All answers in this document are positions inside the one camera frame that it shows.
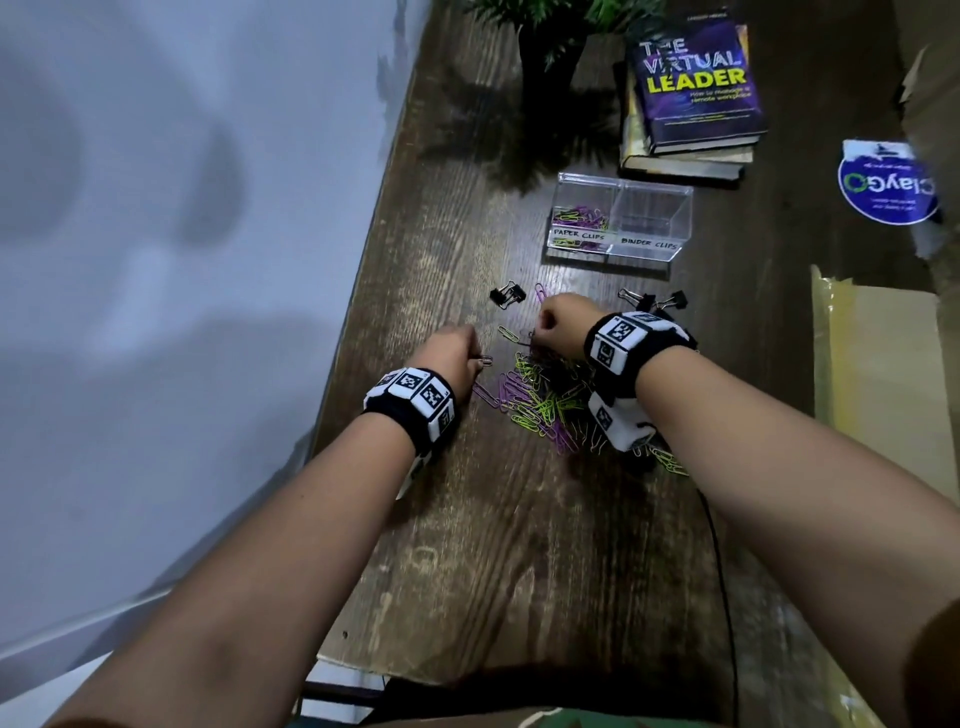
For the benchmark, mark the black left wristband white markers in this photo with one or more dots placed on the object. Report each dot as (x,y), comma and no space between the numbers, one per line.
(412,409)

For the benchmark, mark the black right wristband white markers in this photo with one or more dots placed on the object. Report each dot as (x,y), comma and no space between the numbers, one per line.
(637,349)

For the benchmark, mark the pile of coloured paper clips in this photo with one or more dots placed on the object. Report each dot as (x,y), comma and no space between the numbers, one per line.
(525,397)

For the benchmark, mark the clear two-compartment plastic box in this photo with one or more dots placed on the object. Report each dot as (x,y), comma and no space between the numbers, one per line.
(652,210)

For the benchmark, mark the black metal table leg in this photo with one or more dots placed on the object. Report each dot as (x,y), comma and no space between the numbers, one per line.
(337,691)

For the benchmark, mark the black wristband white markers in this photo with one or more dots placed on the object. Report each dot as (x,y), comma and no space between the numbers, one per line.
(637,349)
(412,409)

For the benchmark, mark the person's left hand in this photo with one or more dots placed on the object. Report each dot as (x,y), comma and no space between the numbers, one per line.
(450,356)

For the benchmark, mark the person's right forearm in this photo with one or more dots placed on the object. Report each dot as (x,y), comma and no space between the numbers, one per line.
(810,502)

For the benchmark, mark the large brown cardboard box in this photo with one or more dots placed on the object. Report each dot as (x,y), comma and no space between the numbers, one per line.
(934,75)

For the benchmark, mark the green potted artificial plant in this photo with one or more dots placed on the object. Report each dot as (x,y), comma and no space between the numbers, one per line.
(555,45)

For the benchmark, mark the yellowish cardboard sheet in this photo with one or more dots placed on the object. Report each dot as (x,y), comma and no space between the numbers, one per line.
(885,375)

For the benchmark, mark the tan book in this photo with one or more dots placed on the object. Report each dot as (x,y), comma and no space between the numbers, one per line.
(675,166)

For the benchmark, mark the bunch of sorted paper clips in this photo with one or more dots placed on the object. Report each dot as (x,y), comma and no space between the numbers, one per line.
(579,220)

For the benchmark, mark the person's left forearm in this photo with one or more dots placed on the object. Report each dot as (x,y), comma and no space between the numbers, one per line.
(247,592)

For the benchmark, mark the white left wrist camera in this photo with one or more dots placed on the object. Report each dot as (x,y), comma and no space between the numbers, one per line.
(412,472)

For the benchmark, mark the blue round sticker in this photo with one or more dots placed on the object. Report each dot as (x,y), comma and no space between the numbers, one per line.
(885,187)

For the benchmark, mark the person's right hand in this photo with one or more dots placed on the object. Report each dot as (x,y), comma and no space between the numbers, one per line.
(570,322)

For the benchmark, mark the purple hardcover book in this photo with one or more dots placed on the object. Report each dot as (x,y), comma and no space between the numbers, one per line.
(697,90)

